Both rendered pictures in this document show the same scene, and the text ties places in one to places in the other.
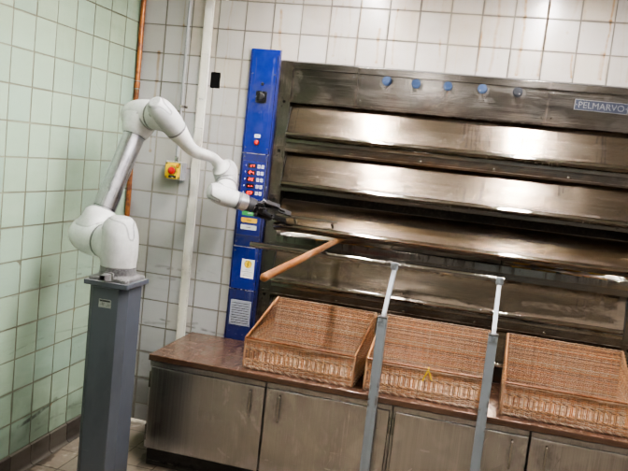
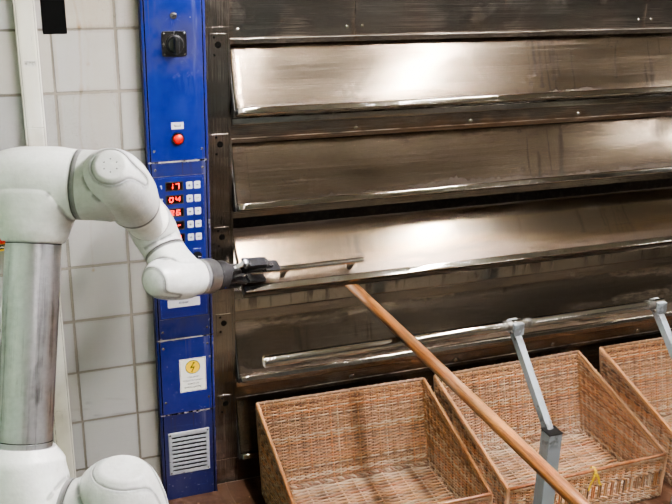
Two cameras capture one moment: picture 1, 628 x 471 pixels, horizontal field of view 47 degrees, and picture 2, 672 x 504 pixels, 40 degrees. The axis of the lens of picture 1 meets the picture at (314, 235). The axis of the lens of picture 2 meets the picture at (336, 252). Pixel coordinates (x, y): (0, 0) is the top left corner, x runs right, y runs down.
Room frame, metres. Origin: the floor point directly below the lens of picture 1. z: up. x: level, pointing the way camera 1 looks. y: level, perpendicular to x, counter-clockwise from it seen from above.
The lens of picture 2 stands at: (1.75, 1.33, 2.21)
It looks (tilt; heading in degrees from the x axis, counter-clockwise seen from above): 20 degrees down; 325
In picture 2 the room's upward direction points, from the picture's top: 1 degrees clockwise
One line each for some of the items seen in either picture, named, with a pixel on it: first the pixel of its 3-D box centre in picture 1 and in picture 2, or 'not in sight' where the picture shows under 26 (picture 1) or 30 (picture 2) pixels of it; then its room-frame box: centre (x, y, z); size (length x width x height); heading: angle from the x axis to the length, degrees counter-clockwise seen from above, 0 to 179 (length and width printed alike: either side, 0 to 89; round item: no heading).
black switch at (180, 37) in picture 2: (260, 92); (175, 35); (3.87, 0.36, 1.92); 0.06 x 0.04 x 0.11; 77
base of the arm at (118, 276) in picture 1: (115, 273); not in sight; (3.10, 0.84, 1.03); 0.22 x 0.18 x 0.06; 167
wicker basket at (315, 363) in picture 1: (312, 338); (368, 468); (3.56, -0.05, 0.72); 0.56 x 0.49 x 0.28; 75
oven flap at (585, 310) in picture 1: (439, 288); (506, 311); (3.68, -0.67, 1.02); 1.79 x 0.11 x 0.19; 77
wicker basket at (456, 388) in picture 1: (429, 358); (544, 433); (3.42, -0.62, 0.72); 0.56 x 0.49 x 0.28; 77
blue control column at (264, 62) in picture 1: (293, 235); (130, 235); (4.83, 0.13, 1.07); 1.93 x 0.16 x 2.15; 167
